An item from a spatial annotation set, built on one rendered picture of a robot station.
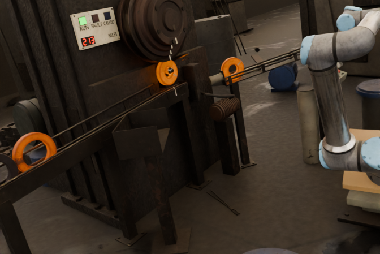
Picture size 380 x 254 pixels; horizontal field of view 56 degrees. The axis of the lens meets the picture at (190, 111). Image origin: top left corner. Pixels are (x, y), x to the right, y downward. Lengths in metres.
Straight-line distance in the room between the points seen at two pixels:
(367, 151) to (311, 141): 0.75
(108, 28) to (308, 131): 1.42
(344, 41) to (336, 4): 3.01
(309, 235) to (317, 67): 0.87
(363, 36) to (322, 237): 0.98
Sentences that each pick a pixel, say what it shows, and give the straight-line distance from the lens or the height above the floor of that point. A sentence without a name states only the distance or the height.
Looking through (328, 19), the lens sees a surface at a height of 0.68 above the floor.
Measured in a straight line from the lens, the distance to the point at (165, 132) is 1.80.
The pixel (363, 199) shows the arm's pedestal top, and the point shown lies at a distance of 2.03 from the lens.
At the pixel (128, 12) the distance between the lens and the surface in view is 1.99.
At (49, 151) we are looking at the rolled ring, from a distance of 1.77.
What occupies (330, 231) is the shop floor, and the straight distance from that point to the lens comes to 2.01.
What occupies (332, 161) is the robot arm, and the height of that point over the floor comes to 0.35.
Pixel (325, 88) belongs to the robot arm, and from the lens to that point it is 1.60.
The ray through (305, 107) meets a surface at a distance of 2.44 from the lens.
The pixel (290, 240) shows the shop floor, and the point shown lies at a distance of 1.95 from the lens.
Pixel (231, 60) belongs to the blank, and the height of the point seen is 0.77.
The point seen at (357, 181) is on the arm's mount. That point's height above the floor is 0.17.
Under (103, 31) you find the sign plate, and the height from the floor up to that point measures 1.12.
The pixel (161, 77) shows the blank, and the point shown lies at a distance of 2.15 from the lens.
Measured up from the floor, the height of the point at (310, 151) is 0.10.
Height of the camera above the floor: 1.22
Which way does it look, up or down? 18 degrees down
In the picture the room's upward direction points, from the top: 11 degrees counter-clockwise
